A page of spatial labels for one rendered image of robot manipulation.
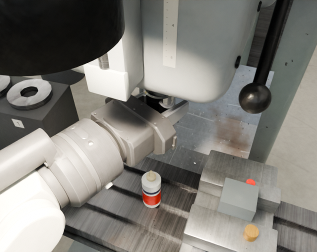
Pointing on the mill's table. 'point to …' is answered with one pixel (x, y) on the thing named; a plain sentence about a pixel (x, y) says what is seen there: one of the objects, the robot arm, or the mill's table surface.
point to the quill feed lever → (264, 65)
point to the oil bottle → (151, 189)
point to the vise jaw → (225, 233)
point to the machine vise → (216, 186)
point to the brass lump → (250, 233)
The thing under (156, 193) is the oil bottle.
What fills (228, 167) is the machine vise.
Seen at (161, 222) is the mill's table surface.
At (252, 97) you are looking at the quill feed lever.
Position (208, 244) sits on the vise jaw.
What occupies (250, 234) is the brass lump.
